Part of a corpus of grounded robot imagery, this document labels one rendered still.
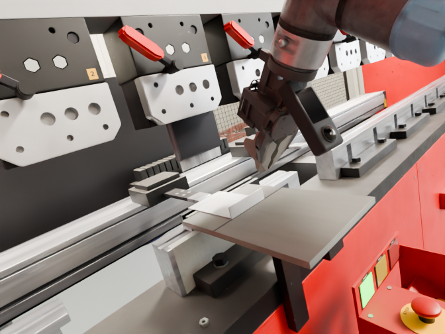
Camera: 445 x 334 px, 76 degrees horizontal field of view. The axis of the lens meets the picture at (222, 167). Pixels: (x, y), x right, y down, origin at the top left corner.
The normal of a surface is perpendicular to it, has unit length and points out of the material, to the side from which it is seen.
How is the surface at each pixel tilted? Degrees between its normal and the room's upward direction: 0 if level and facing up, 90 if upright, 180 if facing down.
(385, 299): 0
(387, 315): 0
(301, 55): 114
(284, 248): 0
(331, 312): 90
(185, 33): 90
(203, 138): 90
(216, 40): 90
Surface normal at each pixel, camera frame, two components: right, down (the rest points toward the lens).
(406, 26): -0.71, 0.48
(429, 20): -0.66, 0.29
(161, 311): -0.25, -0.94
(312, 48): 0.11, 0.71
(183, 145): 0.65, 0.03
